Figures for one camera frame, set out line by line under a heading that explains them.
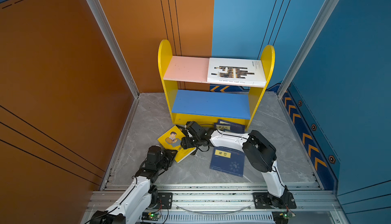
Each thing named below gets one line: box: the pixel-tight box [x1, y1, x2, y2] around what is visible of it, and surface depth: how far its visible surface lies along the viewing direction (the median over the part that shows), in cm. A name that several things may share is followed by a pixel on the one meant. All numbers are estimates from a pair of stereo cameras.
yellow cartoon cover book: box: [157, 125, 198, 164], surface depth 93 cm
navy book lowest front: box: [209, 146, 246, 178], surface depth 87 cm
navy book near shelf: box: [213, 122, 246, 134], surface depth 98 cm
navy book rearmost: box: [217, 119, 246, 127], surface depth 102 cm
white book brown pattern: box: [206, 57, 267, 87], surface depth 72 cm
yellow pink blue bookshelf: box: [158, 39, 276, 131], surface depth 81 cm
